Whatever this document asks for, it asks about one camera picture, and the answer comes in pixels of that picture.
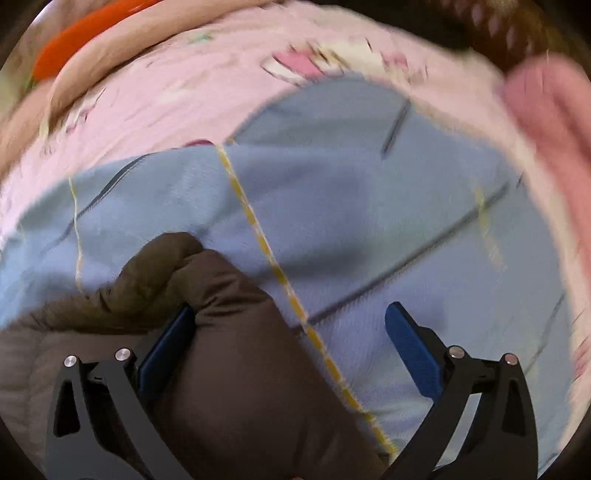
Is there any orange carrot plush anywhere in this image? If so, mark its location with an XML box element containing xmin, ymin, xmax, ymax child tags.
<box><xmin>32</xmin><ymin>0</ymin><xmax>163</xmax><ymax>80</ymax></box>

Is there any brown hooded puffer jacket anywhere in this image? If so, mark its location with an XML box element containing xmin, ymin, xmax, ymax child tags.
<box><xmin>0</xmin><ymin>232</ymin><xmax>393</xmax><ymax>480</ymax></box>

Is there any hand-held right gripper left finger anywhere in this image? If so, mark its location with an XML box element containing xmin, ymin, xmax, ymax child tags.
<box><xmin>44</xmin><ymin>302</ymin><xmax>197</xmax><ymax>480</ymax></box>

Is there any pink pillow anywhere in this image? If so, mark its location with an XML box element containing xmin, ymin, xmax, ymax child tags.
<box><xmin>0</xmin><ymin>0</ymin><xmax>278</xmax><ymax>176</ymax></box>

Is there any dark wooden headboard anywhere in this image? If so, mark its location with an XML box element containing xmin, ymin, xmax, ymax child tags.
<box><xmin>429</xmin><ymin>0</ymin><xmax>557</xmax><ymax>75</ymax></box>

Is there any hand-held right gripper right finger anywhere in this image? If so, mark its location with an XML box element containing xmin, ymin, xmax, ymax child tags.
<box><xmin>381</xmin><ymin>301</ymin><xmax>541</xmax><ymax>480</ymax></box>

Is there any pink and blue printed bedsheet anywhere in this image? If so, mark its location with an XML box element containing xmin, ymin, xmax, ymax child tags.
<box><xmin>0</xmin><ymin>0</ymin><xmax>587</xmax><ymax>480</ymax></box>

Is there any pink quilt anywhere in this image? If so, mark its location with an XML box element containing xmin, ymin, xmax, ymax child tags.
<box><xmin>501</xmin><ymin>55</ymin><xmax>591</xmax><ymax>296</ymax></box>

